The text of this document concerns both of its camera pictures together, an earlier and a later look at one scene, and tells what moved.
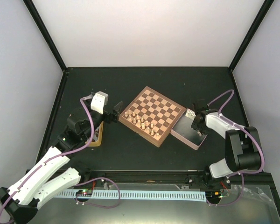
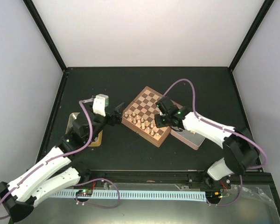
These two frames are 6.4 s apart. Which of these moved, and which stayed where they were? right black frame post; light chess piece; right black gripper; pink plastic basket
Moved: right black gripper
Stayed: light chess piece; pink plastic basket; right black frame post
